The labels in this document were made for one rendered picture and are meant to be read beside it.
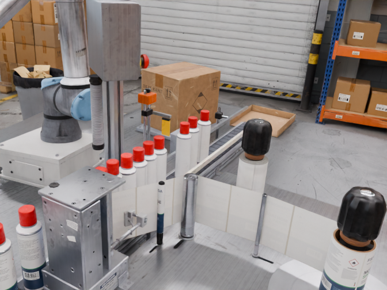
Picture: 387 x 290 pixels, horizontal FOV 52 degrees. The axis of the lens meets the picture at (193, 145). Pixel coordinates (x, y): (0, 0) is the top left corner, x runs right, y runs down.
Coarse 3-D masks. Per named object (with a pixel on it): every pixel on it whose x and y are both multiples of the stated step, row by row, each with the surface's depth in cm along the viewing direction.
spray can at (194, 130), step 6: (192, 120) 136; (192, 126) 137; (192, 132) 137; (198, 132) 138; (192, 138) 138; (198, 138) 140; (192, 144) 139; (192, 150) 140; (192, 156) 141; (192, 162) 142
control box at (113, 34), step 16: (96, 0) 94; (112, 0) 96; (96, 16) 96; (112, 16) 93; (128, 16) 95; (96, 32) 98; (112, 32) 94; (128, 32) 96; (96, 48) 100; (112, 48) 96; (128, 48) 98; (96, 64) 102; (112, 64) 97; (128, 64) 99; (112, 80) 99
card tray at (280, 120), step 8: (248, 112) 224; (256, 112) 225; (264, 112) 225; (272, 112) 222; (280, 112) 220; (288, 112) 218; (232, 120) 205; (240, 120) 211; (272, 120) 215; (280, 120) 215; (288, 120) 205; (272, 128) 203; (280, 128) 195
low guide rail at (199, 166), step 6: (240, 132) 173; (234, 138) 167; (228, 144) 161; (216, 150) 154; (222, 150) 157; (210, 156) 149; (216, 156) 153; (204, 162) 145; (192, 168) 139; (198, 168) 141
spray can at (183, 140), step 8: (184, 128) 131; (184, 136) 132; (176, 144) 134; (184, 144) 132; (176, 152) 135; (184, 152) 134; (176, 160) 136; (184, 160) 135; (176, 168) 137; (184, 168) 136; (176, 176) 138
